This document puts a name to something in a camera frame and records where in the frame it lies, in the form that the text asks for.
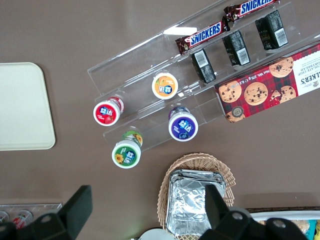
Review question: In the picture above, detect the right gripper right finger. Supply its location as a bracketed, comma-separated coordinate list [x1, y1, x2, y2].
[204, 184, 254, 240]

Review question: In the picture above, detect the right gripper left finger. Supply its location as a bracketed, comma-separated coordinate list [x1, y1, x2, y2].
[32, 184, 94, 240]

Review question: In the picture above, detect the light oval wicker basket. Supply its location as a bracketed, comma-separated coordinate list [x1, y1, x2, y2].
[156, 152, 237, 240]

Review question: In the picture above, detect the white rectangular snack tray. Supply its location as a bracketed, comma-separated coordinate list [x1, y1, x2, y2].
[245, 209, 320, 240]

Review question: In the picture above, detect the beige plastic tray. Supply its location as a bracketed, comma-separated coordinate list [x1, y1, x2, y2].
[0, 61, 57, 152]

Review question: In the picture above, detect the clear acrylic bottle rack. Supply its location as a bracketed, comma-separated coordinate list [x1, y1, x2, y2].
[0, 202, 64, 226]

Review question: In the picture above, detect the stack of foil trays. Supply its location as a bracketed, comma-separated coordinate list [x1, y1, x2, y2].
[165, 169, 228, 237]

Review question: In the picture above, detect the green gum jar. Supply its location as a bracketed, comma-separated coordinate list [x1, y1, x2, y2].
[111, 129, 144, 169]

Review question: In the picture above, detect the purple gum jar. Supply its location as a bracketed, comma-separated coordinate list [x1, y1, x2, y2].
[167, 105, 200, 143]

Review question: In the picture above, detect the red gum jar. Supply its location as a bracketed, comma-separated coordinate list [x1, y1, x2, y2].
[92, 95, 125, 127]

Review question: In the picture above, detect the red Walkers cookie box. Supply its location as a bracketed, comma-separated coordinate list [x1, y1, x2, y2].
[214, 42, 320, 124]

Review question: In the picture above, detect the orange gum jar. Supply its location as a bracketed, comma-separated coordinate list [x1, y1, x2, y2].
[151, 70, 180, 101]

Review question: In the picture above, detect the small black box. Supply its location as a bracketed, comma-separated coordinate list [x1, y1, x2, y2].
[190, 47, 217, 84]
[221, 29, 252, 67]
[254, 9, 290, 52]

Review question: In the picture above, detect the acrylic stepped stand with candy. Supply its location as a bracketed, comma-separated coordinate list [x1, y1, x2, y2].
[162, 0, 320, 101]

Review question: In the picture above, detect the acrylic stepped stand with jars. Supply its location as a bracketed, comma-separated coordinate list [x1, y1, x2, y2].
[86, 30, 224, 154]

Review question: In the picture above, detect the Snickers chocolate bar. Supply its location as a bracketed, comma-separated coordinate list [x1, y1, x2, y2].
[174, 16, 231, 56]
[222, 0, 281, 24]

